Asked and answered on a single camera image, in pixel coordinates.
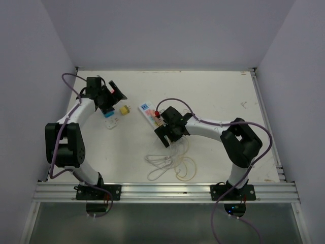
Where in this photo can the white plug adapter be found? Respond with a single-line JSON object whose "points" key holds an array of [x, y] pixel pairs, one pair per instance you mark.
{"points": [[111, 123]]}

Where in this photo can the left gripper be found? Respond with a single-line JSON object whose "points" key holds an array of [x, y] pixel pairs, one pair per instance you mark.
{"points": [[115, 97]]}

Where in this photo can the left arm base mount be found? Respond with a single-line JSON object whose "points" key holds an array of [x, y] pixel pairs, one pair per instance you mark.
{"points": [[99, 191]]}

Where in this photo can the yellow cube plug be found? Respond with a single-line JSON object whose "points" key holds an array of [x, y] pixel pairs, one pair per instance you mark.
{"points": [[125, 109]]}

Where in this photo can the blue plug adapter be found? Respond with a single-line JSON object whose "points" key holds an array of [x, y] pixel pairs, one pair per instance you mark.
{"points": [[109, 113]]}

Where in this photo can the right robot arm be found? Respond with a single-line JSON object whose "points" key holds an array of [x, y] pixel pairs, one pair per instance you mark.
{"points": [[240, 142]]}

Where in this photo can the aluminium front rail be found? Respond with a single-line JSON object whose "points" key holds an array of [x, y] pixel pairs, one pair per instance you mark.
{"points": [[169, 193]]}

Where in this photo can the white power strip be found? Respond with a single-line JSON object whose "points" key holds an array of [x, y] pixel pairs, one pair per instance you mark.
{"points": [[147, 109]]}

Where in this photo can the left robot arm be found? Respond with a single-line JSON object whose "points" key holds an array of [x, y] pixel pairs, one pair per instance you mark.
{"points": [[65, 148]]}

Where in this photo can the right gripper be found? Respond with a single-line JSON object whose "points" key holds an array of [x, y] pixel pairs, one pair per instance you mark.
{"points": [[162, 130]]}

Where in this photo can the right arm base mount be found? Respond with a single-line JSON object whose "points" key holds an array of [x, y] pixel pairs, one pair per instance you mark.
{"points": [[228, 191]]}

